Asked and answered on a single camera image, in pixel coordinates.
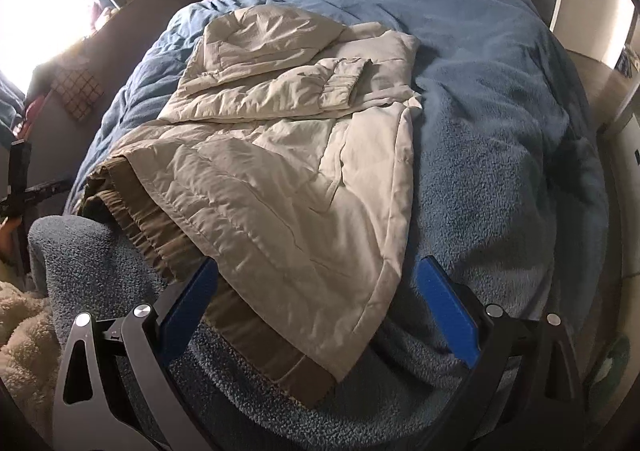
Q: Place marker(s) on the cream hooded puffer jacket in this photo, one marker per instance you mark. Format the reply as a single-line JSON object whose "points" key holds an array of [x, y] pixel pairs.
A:
{"points": [[280, 171]]}

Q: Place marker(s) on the cream fluffy fleece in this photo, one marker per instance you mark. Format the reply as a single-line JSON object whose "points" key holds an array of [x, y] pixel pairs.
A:
{"points": [[22, 356]]}

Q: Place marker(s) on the black stand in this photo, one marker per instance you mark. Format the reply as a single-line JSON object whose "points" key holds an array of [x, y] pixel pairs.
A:
{"points": [[20, 171]]}

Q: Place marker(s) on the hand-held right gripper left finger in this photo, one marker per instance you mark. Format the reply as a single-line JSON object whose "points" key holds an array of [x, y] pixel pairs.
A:
{"points": [[187, 303]]}

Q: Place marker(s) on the blue fleece blanket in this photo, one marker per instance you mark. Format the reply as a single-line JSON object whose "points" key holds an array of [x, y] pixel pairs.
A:
{"points": [[490, 131]]}

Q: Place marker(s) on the checkered cloth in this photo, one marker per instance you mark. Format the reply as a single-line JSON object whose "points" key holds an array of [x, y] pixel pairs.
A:
{"points": [[77, 91]]}

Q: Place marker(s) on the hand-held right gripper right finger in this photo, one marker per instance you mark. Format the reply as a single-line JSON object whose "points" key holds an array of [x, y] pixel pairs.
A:
{"points": [[447, 306]]}

